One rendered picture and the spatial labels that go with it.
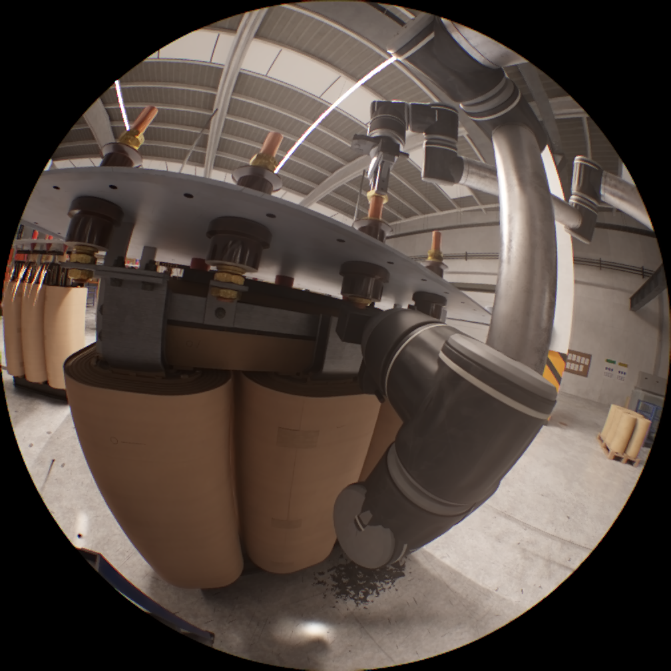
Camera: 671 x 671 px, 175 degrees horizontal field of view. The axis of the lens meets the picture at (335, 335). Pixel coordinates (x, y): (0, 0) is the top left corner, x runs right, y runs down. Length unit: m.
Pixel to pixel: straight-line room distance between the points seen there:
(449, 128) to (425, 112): 0.08
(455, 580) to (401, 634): 0.46
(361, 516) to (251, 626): 1.07
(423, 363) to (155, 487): 0.51
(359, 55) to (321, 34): 1.55
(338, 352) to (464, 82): 0.61
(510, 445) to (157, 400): 0.42
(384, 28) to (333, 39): 6.09
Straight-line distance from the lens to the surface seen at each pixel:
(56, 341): 2.61
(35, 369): 2.96
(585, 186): 1.17
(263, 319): 0.45
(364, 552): 0.25
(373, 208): 0.53
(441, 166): 0.72
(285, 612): 1.27
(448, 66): 0.48
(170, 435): 0.43
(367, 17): 3.59
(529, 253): 0.34
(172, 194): 0.32
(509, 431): 0.15
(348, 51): 9.73
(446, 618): 1.46
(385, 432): 0.79
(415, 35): 0.47
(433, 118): 0.75
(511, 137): 0.50
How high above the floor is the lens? 1.24
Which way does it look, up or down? 5 degrees down
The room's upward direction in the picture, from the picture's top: 11 degrees clockwise
